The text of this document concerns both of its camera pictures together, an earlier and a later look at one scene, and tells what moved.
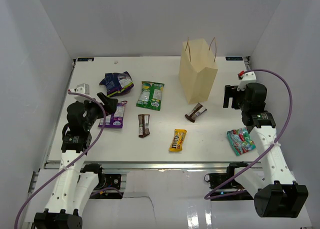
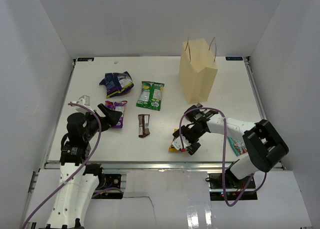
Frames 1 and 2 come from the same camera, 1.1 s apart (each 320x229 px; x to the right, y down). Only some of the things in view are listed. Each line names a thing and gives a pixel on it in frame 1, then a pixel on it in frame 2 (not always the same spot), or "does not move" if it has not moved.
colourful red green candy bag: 239,140 does not move
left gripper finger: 108,101 → 106,110
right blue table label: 234,58 does not move
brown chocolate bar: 144,125 does not move
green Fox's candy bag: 150,95 does not move
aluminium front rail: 147,165 does not move
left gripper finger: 110,107 → 113,117
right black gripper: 232,92 → 193,148
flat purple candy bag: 115,120 does not move
